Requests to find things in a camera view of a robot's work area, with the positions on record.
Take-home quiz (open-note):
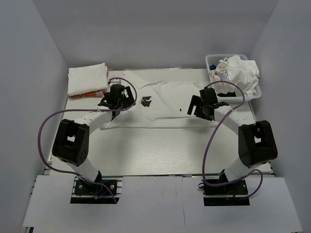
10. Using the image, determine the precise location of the green t-shirt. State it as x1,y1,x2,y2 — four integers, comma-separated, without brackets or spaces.
217,92,236,98

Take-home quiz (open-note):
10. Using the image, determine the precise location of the white printed t-shirt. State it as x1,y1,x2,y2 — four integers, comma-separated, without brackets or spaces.
209,55,259,97

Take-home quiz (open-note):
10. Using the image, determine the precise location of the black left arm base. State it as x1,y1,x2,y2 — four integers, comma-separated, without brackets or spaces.
70,177,122,204

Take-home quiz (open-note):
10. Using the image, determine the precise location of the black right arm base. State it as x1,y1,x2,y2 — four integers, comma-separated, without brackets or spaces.
198,180,250,207

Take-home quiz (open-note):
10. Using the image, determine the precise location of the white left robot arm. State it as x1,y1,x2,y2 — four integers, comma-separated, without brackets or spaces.
52,84,136,194

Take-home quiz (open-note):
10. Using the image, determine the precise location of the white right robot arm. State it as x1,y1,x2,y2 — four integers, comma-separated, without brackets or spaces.
187,88,278,194

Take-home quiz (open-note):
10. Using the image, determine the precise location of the folded patterned pink t-shirt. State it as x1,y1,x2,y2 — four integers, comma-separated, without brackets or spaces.
68,89,109,98

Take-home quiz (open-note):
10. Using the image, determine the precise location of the folded white t-shirt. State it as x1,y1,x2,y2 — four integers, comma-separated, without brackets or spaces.
68,63,108,96

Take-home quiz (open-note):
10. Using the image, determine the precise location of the white plastic laundry basket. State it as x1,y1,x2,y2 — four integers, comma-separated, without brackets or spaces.
205,54,261,103

